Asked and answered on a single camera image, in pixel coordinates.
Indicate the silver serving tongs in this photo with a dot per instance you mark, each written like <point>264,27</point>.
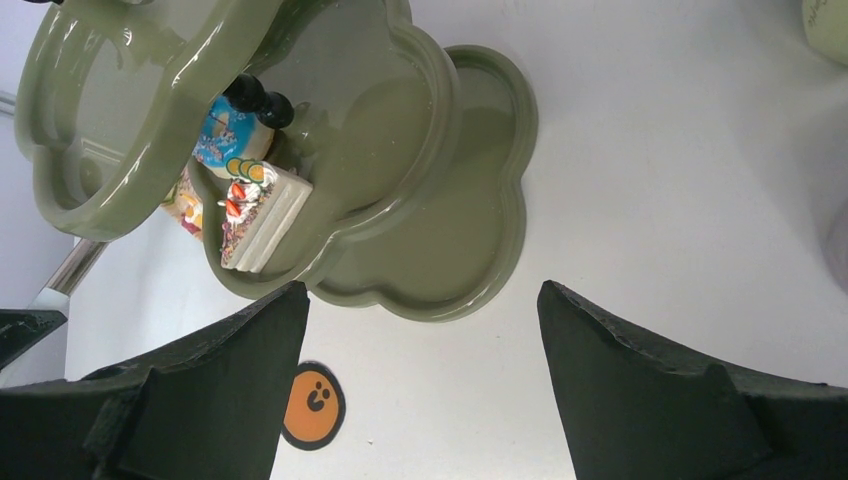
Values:
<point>56,294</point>

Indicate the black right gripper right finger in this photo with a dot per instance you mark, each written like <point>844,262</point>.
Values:
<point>636,405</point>

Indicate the black mug purple interior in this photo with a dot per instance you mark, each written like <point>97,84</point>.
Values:
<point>835,247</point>

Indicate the green three-tier dessert stand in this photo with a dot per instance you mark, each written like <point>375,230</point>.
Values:
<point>415,151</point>

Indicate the white layered cake slice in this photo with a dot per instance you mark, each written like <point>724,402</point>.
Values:
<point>260,206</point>

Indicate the blue frosted donut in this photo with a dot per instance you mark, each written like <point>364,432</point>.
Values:
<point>232,142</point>

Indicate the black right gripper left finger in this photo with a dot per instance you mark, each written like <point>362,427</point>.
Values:
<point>209,405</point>

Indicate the orange smiley coaster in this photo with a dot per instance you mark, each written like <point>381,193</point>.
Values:
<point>316,408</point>

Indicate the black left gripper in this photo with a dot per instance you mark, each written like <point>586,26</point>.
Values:
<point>21,329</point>

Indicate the light green mug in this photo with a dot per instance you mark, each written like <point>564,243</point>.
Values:
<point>825,26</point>

